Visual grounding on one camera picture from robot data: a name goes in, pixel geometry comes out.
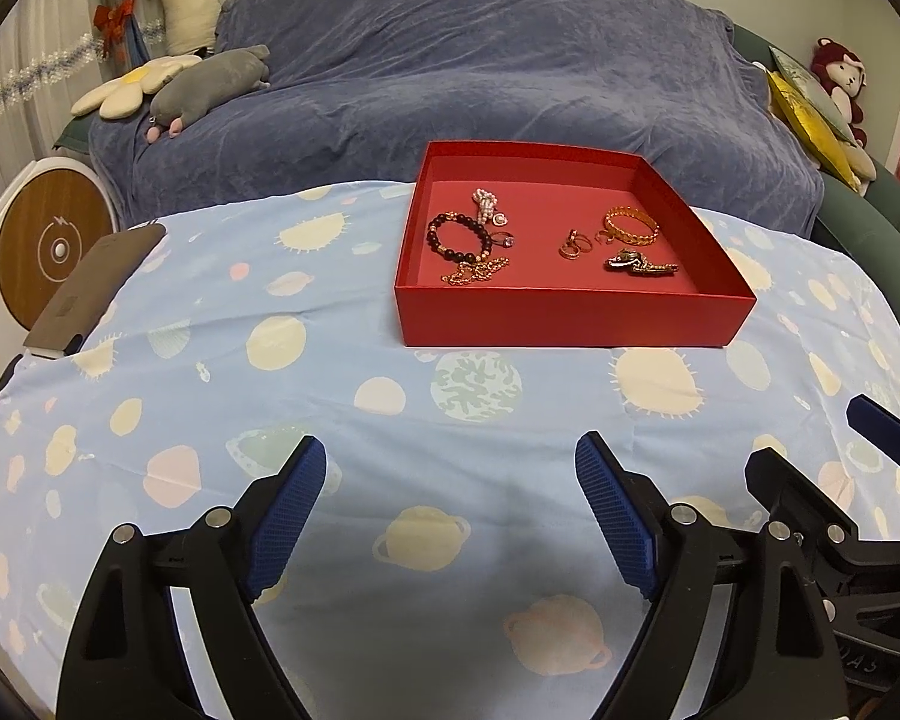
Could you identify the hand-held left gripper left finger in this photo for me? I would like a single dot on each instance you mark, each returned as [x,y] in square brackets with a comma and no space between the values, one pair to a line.
[285,521]

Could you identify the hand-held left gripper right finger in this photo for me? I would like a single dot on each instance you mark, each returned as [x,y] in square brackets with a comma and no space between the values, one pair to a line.
[615,521]

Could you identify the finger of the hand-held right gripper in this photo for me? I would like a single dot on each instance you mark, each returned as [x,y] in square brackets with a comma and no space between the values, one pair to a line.
[881,426]
[795,491]

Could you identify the red cardboard box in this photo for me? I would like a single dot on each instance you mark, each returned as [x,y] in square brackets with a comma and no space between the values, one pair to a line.
[570,319]

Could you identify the green sofa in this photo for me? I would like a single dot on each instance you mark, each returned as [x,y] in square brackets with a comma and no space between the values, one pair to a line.
[862,221]

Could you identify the beige cushion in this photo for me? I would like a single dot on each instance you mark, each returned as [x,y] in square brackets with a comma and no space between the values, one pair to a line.
[862,165]

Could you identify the yellow pillow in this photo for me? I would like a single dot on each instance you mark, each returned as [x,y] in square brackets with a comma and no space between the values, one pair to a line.
[810,124]

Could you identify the pearl white ornament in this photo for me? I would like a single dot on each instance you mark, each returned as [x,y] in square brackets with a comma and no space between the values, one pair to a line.
[485,202]

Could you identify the grey-green pillow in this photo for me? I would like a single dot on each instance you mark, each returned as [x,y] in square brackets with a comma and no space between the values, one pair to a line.
[814,86]

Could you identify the red monkey plush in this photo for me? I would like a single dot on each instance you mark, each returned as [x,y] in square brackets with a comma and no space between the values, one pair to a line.
[840,75]

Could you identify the round wooden side table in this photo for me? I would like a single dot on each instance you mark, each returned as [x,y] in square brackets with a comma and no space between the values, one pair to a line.
[52,247]

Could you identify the grey plush toy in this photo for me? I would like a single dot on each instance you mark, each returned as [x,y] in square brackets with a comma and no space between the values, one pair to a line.
[210,79]

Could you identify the cream flower cushion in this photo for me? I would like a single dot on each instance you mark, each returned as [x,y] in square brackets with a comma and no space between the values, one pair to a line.
[127,86]

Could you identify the blue-grey sofa blanket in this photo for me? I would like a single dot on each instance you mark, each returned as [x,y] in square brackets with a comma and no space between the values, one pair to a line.
[420,75]

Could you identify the red curtain bow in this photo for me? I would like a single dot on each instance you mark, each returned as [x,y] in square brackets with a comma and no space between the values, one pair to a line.
[112,19]

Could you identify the white curtain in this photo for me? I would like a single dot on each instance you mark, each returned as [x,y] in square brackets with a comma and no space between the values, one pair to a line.
[37,37]

